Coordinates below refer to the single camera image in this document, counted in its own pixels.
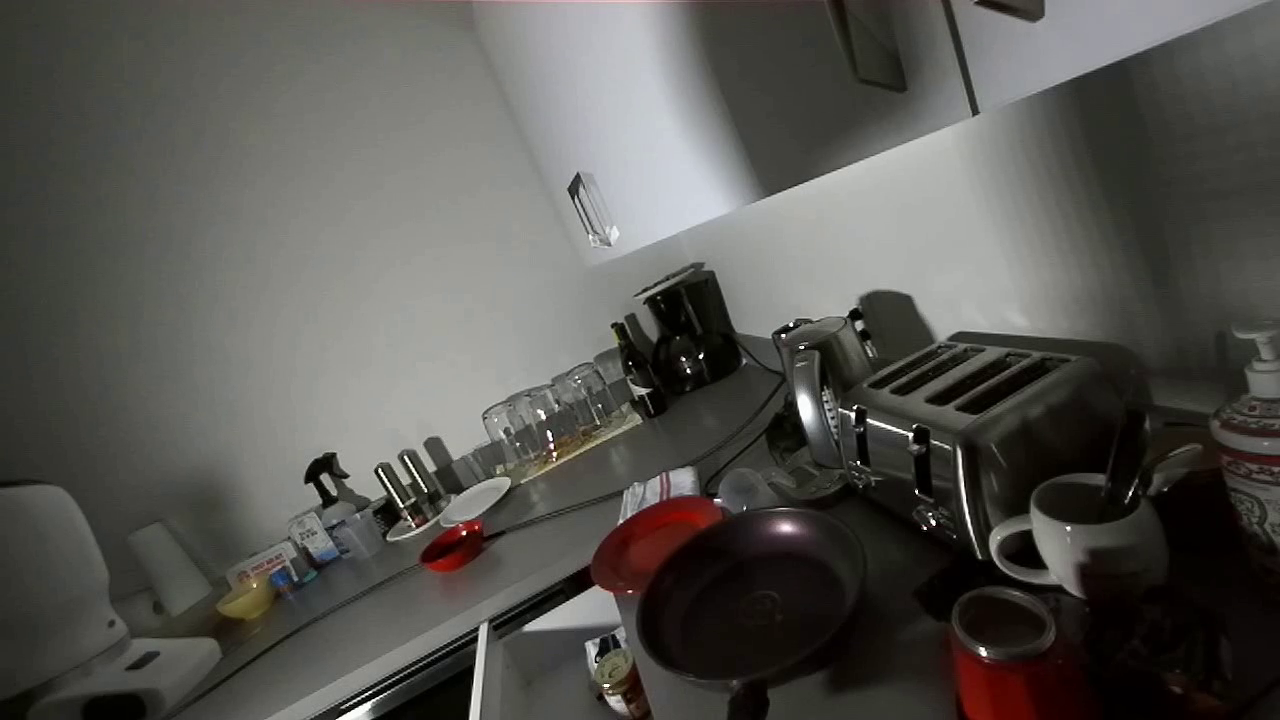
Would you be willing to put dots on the white drawer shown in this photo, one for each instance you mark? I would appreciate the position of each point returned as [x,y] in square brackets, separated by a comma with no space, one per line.
[536,670]

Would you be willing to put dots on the dark wine bottle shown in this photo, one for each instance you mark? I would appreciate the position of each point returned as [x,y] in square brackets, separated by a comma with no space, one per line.
[642,386]

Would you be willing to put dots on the black coffee machine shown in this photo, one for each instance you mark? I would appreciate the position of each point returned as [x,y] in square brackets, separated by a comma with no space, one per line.
[695,328]

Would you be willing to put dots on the clear drinking glasses group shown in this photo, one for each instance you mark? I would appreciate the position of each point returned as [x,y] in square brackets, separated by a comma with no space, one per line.
[558,416]

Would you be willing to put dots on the silver electric kettle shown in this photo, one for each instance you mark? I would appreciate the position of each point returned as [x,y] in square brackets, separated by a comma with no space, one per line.
[824,363]

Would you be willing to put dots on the red plate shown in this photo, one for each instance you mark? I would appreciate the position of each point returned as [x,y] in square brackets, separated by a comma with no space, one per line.
[633,549]

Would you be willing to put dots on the white plate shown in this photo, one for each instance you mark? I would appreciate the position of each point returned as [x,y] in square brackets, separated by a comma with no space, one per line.
[471,507]

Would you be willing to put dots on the white upper cabinets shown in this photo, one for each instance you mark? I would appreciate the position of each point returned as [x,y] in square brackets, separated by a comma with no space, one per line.
[652,118]

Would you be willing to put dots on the dark frying pan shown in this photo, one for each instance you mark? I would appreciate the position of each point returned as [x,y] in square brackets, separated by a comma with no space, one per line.
[750,603]

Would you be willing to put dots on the red bowl on counter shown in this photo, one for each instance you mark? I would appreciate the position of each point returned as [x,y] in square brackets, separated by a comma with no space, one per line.
[452,546]

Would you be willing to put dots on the silver four-slot toaster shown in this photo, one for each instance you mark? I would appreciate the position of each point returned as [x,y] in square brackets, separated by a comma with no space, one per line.
[952,439]

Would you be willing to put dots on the black spray bottle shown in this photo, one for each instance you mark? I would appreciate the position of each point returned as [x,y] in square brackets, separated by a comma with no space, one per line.
[342,509]

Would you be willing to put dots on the red mug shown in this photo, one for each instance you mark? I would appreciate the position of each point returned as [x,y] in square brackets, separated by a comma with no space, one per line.
[1009,656]

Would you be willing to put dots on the yellow small bowl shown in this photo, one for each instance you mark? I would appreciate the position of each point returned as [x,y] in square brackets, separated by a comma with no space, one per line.
[246,603]

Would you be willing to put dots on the white coffee mug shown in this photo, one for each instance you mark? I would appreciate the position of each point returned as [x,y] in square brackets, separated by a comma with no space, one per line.
[1075,536]

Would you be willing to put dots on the white paper towel roll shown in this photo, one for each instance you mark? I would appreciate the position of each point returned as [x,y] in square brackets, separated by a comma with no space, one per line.
[168,569]

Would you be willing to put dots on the patterned soap dispenser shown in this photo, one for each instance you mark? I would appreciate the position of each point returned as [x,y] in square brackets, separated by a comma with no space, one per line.
[1251,444]

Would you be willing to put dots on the white appliance at left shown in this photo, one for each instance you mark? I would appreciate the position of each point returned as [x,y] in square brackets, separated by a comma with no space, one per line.
[66,652]

